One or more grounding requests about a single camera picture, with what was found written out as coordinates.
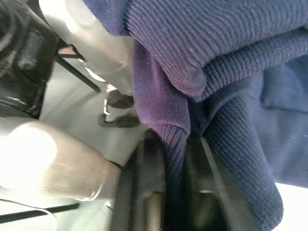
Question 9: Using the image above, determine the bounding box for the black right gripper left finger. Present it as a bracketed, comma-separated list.
[112, 129, 169, 231]

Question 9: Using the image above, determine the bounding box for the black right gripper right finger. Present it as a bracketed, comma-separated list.
[183, 130, 254, 231]

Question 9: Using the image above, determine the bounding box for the navy blue knit jacket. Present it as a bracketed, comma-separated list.
[83, 0, 308, 231]

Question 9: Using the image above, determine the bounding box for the black rounded foot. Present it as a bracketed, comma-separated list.
[98, 114, 141, 128]
[106, 90, 135, 109]

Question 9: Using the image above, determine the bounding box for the thin black slanted bar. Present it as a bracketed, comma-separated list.
[54, 44, 102, 93]

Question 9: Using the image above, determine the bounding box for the black robot body housing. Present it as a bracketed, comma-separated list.
[0, 0, 61, 120]

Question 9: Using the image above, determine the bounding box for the black cable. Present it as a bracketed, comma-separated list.
[0, 203, 80, 225]

